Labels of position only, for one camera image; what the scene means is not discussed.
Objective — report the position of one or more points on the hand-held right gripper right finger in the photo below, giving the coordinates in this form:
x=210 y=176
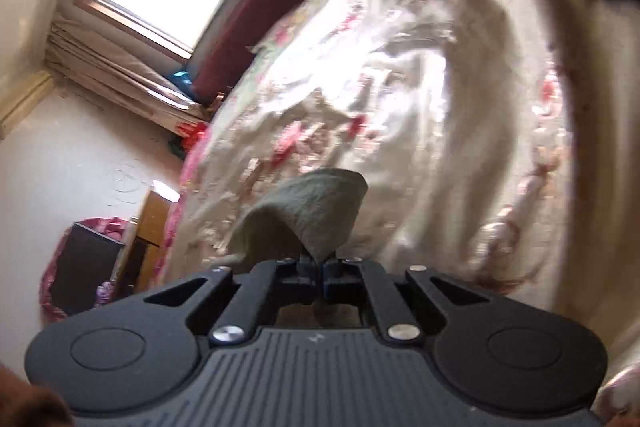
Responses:
x=330 y=279

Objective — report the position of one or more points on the black television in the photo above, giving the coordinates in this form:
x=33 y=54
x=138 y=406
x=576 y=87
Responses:
x=87 y=267

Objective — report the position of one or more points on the beige curtain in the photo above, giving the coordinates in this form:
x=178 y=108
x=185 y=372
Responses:
x=115 y=67

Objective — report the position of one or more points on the olive green pants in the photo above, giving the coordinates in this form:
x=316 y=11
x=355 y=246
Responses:
x=320 y=207

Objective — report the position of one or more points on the red bag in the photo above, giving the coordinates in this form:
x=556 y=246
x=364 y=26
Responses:
x=192 y=137

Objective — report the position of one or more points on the wooden desk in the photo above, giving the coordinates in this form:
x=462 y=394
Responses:
x=155 y=217

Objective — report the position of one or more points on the blue cloth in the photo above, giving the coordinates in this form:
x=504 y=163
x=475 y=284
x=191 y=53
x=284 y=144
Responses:
x=181 y=79

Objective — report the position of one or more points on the pink cloth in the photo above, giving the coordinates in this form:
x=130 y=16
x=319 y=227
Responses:
x=107 y=227

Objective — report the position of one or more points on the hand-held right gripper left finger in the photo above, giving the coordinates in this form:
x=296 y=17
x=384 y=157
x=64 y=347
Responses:
x=306 y=272

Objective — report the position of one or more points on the floral satin bedspread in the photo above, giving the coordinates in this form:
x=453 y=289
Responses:
x=400 y=82

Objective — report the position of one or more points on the maroon padded headboard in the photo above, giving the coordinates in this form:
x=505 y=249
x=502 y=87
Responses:
x=260 y=17

